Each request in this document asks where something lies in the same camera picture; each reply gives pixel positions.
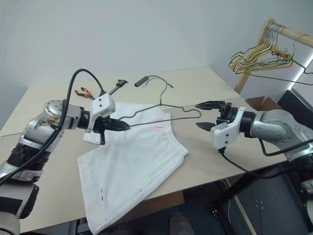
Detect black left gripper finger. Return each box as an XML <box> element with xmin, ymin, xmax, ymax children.
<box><xmin>109</xmin><ymin>118</ymin><xmax>132</xmax><ymax>128</ymax></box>
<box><xmin>109</xmin><ymin>125</ymin><xmax>132</xmax><ymax>133</ymax></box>

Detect white light strip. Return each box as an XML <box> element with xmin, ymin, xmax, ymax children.
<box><xmin>292</xmin><ymin>57</ymin><xmax>313</xmax><ymax>86</ymax></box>

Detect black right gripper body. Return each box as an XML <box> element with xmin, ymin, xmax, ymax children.
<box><xmin>216</xmin><ymin>101</ymin><xmax>239</xmax><ymax>127</ymax></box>

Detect black metal frame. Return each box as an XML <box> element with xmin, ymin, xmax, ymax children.
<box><xmin>209</xmin><ymin>171</ymin><xmax>269</xmax><ymax>235</ymax></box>

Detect yellow wire hanger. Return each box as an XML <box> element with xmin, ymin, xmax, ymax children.
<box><xmin>232</xmin><ymin>24</ymin><xmax>293</xmax><ymax>74</ymax></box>

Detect black case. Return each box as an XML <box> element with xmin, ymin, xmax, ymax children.
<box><xmin>277</xmin><ymin>89</ymin><xmax>313</xmax><ymax>116</ymax></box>

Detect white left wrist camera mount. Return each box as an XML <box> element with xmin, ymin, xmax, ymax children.
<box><xmin>84</xmin><ymin>94</ymin><xmax>116</xmax><ymax>133</ymax></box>

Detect brown cardboard box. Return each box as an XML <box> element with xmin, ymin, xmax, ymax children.
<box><xmin>246</xmin><ymin>96</ymin><xmax>284</xmax><ymax>116</ymax></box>

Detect silver wire hanger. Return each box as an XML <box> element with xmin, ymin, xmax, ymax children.
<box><xmin>244</xmin><ymin>22</ymin><xmax>293</xmax><ymax>67</ymax></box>

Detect orange handled pliers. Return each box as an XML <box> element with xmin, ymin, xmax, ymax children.
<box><xmin>74</xmin><ymin>87</ymin><xmax>96</xmax><ymax>100</ymax></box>

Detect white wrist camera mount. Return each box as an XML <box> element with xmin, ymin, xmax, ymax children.
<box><xmin>210</xmin><ymin>106</ymin><xmax>246</xmax><ymax>149</ymax></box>
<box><xmin>84</xmin><ymin>94</ymin><xmax>116</xmax><ymax>133</ymax></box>

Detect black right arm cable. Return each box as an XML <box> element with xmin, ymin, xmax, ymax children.
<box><xmin>218</xmin><ymin>137</ymin><xmax>313</xmax><ymax>177</ymax></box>

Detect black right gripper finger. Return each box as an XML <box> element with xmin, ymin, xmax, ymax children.
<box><xmin>195</xmin><ymin>100</ymin><xmax>227</xmax><ymax>111</ymax></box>
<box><xmin>195</xmin><ymin>122</ymin><xmax>217</xmax><ymax>134</ymax></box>

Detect white shorts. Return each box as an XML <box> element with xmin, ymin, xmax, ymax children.
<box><xmin>77</xmin><ymin>102</ymin><xmax>189</xmax><ymax>233</ymax></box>

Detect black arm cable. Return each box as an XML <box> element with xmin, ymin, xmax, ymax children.
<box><xmin>218</xmin><ymin>137</ymin><xmax>313</xmax><ymax>177</ymax></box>
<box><xmin>0</xmin><ymin>69</ymin><xmax>105</xmax><ymax>186</ymax></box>

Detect dark green wire hanger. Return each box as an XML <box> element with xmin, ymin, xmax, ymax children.
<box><xmin>121</xmin><ymin>75</ymin><xmax>202</xmax><ymax>128</ymax></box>

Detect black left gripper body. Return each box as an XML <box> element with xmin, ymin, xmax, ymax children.
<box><xmin>94</xmin><ymin>116</ymin><xmax>112</xmax><ymax>145</ymax></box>

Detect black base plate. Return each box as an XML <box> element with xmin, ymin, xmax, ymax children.
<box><xmin>234</xmin><ymin>168</ymin><xmax>313</xmax><ymax>235</ymax></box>

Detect wooden clothes rack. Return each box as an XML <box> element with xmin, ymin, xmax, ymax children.
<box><xmin>234</xmin><ymin>18</ymin><xmax>313</xmax><ymax>94</ymax></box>

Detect black hand tool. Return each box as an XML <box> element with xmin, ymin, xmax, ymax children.
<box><xmin>107</xmin><ymin>79</ymin><xmax>129</xmax><ymax>96</ymax></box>

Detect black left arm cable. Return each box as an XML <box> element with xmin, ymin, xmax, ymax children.
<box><xmin>0</xmin><ymin>69</ymin><xmax>105</xmax><ymax>186</ymax></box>

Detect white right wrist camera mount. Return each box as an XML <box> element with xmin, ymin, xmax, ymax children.
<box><xmin>210</xmin><ymin>106</ymin><xmax>246</xmax><ymax>149</ymax></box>

